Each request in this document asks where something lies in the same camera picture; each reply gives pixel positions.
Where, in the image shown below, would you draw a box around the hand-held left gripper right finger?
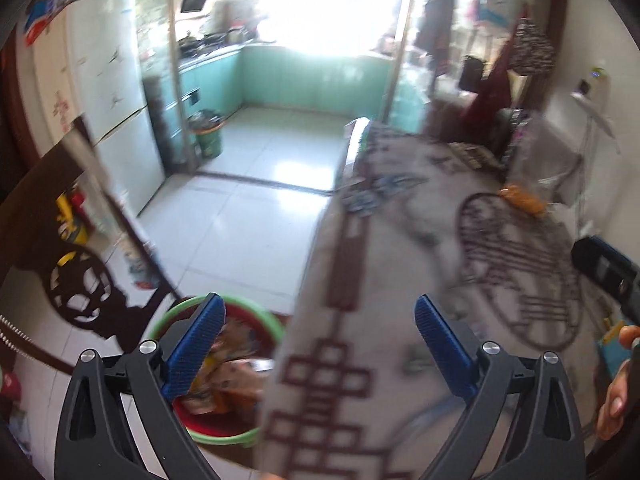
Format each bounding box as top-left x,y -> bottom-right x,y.
415,294 -> 586,480

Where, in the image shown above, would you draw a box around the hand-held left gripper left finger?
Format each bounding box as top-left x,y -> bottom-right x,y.
55,292 -> 227,480

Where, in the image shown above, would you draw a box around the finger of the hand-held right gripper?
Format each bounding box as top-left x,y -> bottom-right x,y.
571,236 -> 638,293

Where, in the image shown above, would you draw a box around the red basin green rim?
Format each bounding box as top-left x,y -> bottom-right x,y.
145,296 -> 286,448

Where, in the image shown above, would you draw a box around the black shoulder bag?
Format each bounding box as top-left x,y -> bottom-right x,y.
457,55 -> 487,92

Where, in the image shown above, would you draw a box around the green trash bin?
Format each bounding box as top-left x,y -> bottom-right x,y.
189,110 -> 225,158

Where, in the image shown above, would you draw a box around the person's right hand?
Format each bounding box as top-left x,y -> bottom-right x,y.
596,325 -> 640,443

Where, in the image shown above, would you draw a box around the clear zip bag orange snacks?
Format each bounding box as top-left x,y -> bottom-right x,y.
500,120 -> 556,217

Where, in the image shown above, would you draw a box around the yellow plastic toy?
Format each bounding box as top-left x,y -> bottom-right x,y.
55,187 -> 96,248

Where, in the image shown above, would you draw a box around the dark red garment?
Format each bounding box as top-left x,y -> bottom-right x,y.
460,35 -> 513,121

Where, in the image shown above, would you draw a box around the dark carved wooden chair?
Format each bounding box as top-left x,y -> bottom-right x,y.
0,115 -> 183,376

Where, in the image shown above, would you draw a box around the black white patterned bag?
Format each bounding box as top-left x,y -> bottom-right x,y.
509,17 -> 556,76

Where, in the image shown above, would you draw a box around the white refrigerator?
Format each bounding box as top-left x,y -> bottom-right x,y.
30,0 -> 166,216

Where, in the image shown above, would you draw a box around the teal kitchen base cabinets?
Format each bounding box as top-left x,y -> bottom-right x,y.
177,42 -> 396,171

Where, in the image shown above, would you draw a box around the blue red packet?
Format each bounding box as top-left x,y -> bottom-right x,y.
25,2 -> 66,43

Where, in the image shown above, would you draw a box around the white coiled cord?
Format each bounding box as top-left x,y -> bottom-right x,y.
0,314 -> 37,346

